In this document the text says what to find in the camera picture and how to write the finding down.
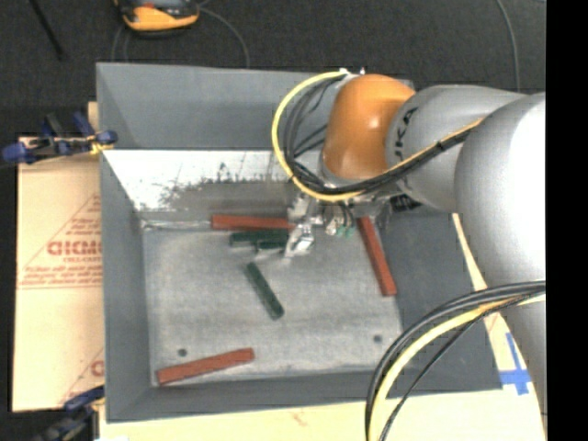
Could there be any brown cardboard board red print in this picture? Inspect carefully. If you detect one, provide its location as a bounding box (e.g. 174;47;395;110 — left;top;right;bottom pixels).
11;152;107;413

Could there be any dark green flat block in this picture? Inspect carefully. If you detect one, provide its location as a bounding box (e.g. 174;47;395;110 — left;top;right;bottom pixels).
229;230;290;247
243;261;286;322

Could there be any red-brown flat block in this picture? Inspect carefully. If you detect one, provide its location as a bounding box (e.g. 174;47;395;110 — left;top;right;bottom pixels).
356;216;399;298
155;347;255;387
210;213;296;232

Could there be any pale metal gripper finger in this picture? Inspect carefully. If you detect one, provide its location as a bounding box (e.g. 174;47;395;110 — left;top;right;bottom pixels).
288;193;319;222
284;222;318;259

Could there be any black cylinder on white bracket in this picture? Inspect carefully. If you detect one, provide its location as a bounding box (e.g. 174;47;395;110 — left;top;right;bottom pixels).
389;194;423;213

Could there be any grey metal bin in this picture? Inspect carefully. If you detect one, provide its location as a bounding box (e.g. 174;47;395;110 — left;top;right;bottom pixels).
95;62;503;423

